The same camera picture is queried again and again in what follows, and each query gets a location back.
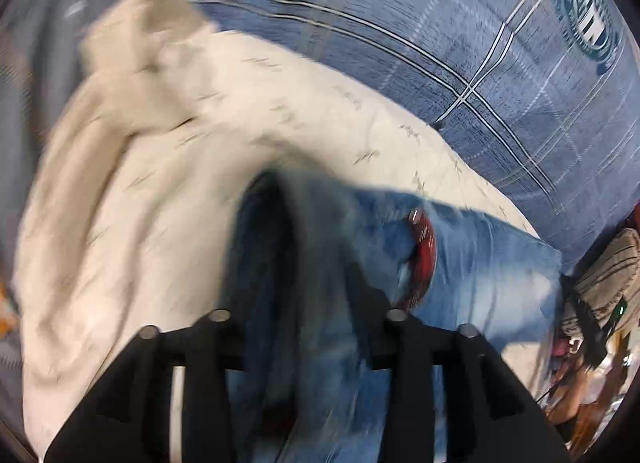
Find cream leaf-print blanket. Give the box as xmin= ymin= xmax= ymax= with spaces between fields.
xmin=14 ymin=0 xmax=536 ymax=454

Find beige patterned pillow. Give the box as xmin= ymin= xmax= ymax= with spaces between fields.
xmin=568 ymin=228 xmax=640 ymax=333

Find blue denim jeans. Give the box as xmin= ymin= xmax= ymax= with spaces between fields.
xmin=229 ymin=171 xmax=568 ymax=462

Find blue plaid bed sheet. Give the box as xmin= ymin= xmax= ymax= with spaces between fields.
xmin=1 ymin=0 xmax=639 ymax=275

